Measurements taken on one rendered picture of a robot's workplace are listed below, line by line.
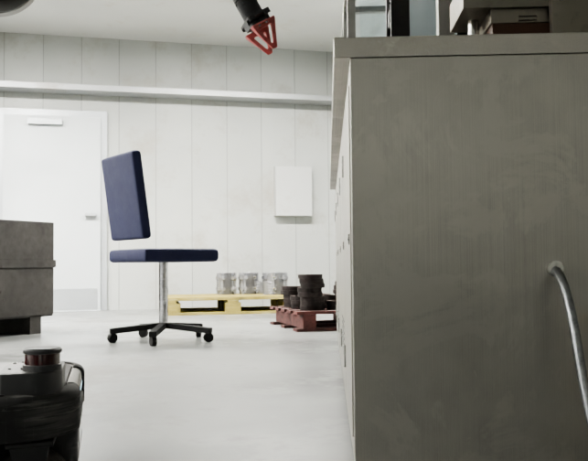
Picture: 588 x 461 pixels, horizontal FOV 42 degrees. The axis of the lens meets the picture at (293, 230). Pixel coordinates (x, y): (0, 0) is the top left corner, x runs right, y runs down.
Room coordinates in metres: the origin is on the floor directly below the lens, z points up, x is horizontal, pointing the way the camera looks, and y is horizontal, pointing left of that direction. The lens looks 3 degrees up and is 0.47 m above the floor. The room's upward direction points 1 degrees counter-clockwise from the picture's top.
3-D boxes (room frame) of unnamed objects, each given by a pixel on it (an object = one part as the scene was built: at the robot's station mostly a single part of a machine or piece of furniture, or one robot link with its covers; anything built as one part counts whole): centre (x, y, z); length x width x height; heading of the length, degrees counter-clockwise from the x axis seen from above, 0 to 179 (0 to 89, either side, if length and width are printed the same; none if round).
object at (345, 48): (2.66, -0.46, 0.88); 2.52 x 0.66 x 0.04; 177
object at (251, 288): (7.82, 0.67, 0.20); 1.36 x 0.94 x 0.40; 104
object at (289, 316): (5.92, -0.47, 0.22); 1.19 x 0.82 x 0.43; 104
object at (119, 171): (4.83, 0.85, 0.59); 0.69 x 0.66 x 1.19; 107
